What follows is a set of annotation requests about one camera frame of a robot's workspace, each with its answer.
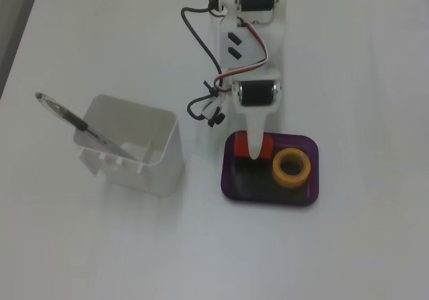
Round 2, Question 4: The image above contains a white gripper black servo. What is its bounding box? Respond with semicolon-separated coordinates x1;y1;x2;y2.
230;67;283;161

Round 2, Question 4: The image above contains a red cube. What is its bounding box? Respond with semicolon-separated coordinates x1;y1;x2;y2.
233;131;273;161

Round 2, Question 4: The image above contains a yellow tape roll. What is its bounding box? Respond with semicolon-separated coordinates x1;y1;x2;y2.
271;147;312;189

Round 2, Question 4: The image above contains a purple metal tray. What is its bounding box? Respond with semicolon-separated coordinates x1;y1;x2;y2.
220;131;320;211

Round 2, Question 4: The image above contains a white plastic pen holder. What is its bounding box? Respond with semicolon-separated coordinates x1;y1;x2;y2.
72;93;186;198

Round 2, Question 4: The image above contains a black pen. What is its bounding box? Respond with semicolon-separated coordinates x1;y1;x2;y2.
34;91;139;162

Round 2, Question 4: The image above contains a white cable connector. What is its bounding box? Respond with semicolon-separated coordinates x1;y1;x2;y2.
202;94;231;119

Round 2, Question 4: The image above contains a red white black servo wire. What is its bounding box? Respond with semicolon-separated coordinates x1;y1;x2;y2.
212;17;270;95

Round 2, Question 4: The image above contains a black cable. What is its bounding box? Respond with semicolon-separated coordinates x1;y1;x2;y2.
180;0;225;129

